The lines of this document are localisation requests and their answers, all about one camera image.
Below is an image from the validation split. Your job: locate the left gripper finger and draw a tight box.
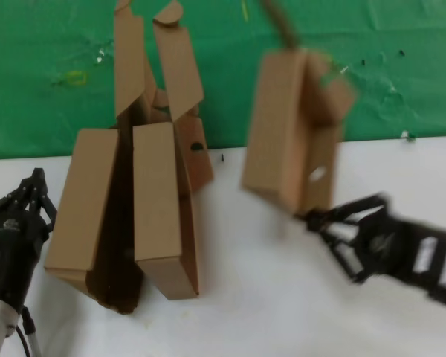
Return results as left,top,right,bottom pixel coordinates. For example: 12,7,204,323
0,168,39,221
30,168,59,232

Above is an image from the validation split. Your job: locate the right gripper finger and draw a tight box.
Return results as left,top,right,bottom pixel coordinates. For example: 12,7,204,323
303,191,390,229
311,225,362,285

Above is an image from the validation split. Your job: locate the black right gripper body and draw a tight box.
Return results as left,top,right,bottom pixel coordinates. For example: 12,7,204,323
351,207,428,286

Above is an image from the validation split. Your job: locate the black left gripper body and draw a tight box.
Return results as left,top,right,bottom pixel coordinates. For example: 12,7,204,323
0,208,52,310

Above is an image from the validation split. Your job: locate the brown cardboard box round hole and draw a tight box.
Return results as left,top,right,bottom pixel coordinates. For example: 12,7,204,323
240,0,358,219

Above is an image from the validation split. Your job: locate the brown cardboard box wide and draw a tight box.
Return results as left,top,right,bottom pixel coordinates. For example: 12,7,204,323
43,0,149,316

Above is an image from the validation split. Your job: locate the brown cardboard box narrow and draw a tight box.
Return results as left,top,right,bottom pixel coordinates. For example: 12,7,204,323
132,0,216,301

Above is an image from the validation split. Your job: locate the green cloth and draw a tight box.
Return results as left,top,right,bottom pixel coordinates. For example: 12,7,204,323
0,0,446,161

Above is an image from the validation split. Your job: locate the black cable with silver sleeve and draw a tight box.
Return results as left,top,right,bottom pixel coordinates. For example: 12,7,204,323
21,303,44,357

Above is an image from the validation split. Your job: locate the thin black cable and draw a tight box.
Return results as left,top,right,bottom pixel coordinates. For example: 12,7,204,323
14,323,33,357

